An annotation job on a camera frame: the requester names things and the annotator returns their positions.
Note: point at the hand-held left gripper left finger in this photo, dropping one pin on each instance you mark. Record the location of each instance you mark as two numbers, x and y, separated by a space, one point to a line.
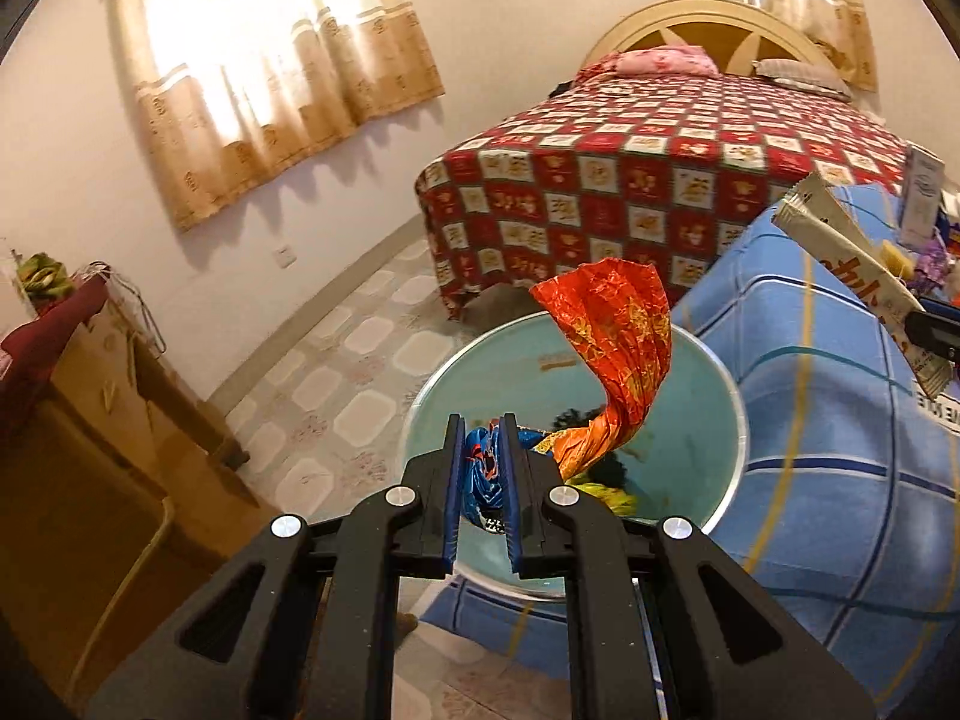
453 495

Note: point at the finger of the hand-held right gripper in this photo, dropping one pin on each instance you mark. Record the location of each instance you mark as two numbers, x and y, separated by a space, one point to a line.
934 330

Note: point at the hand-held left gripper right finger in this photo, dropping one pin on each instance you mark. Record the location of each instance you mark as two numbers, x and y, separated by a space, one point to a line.
510 495

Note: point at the blue foil wrapper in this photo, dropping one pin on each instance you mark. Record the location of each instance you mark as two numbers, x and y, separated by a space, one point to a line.
484 472

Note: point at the yellow plastic bag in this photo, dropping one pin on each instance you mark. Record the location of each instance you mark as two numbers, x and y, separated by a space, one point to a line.
607 499

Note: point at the white wrapper with red print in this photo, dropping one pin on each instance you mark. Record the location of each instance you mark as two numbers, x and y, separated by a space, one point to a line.
847 255

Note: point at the light blue waste bin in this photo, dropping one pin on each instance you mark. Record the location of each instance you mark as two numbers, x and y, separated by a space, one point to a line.
487 382

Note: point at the red and orange foil wrapper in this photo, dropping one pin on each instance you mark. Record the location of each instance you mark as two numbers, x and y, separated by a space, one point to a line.
615 330

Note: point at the white milk carton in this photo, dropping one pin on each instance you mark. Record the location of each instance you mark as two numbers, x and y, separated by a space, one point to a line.
921 195

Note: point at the blue plaid tablecloth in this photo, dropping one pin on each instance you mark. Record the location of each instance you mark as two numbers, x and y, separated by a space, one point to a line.
810 465

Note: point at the striped pillow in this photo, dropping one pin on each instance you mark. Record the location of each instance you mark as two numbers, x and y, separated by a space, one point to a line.
802 76

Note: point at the bed with red checkered bedspread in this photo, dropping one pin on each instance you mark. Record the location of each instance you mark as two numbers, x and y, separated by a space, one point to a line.
637 165

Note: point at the narrow beige patterned curtain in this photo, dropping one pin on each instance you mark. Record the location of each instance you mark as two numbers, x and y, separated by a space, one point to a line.
825 0

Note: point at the brown cardboard box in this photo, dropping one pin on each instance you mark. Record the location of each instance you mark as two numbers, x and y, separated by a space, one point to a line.
97 480

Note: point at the cream wooden headboard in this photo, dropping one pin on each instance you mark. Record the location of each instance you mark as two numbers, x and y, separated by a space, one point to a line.
720 22

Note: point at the pink pillow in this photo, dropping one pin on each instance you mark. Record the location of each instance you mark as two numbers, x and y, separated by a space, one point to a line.
660 61

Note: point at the small black object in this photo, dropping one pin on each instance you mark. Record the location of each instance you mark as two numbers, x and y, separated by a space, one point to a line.
561 88

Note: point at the dark red cloth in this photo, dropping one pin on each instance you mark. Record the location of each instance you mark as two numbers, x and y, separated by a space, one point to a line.
45 330

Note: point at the wide beige patterned curtain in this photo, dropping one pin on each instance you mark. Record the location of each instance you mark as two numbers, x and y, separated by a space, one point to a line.
262 75

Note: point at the green and yellow bundle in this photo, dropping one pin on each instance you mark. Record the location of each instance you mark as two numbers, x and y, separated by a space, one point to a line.
45 276

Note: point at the white wall socket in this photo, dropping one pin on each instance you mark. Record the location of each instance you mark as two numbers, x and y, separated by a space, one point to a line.
283 255

